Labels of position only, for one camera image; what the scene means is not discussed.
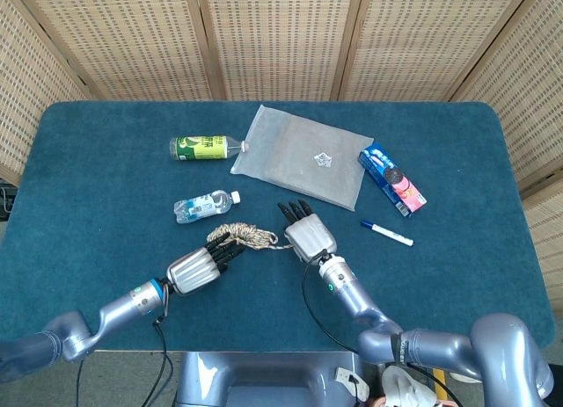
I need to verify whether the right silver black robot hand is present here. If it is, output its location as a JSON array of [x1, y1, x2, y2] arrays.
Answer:
[[276, 199, 339, 264]]

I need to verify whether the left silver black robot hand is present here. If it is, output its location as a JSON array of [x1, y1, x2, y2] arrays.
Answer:
[[165, 231, 247, 297]]

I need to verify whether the multicolour braided rope bundle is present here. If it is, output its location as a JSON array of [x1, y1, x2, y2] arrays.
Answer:
[[206, 222, 294, 252]]

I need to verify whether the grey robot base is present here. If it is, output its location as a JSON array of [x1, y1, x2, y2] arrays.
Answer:
[[174, 352, 371, 407]]

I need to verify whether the clear blue label water bottle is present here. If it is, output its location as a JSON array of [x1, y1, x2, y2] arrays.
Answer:
[[172, 189, 242, 225]]

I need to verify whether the grey mesh zipper pouch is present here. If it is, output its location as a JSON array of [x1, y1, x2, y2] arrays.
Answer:
[[229, 104, 376, 213]]

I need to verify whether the white marker blue cap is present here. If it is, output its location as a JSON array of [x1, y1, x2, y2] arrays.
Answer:
[[360, 219, 415, 248]]

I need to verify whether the blue pink cookie box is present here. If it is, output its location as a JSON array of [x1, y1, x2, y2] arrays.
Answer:
[[357, 143, 428, 219]]

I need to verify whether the green label plastic bottle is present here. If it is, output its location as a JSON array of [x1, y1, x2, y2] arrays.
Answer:
[[168, 134, 250, 162]]

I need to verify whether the teal felt table cover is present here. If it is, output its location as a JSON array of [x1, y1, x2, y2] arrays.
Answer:
[[0, 100, 556, 353]]

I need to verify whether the white grey sneaker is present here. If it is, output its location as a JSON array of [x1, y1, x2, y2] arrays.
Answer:
[[380, 365, 439, 407]]

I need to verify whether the woven bamboo screen panel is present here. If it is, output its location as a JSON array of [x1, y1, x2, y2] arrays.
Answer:
[[0, 0, 91, 186], [11, 0, 216, 103], [193, 0, 366, 103], [338, 0, 540, 103], [450, 0, 563, 301]]

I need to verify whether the black equipment box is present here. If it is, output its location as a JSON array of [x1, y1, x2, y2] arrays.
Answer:
[[0, 183, 18, 222]]

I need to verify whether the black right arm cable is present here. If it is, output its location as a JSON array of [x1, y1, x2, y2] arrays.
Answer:
[[301, 251, 464, 407]]

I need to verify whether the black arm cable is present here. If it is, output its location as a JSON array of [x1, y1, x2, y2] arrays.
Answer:
[[140, 283, 175, 407], [301, 251, 464, 407]]

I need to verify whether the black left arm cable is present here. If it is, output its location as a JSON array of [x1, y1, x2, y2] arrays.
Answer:
[[140, 283, 175, 407]]

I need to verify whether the yellow metal post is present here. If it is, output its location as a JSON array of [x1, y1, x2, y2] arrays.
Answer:
[[432, 367, 448, 400]]

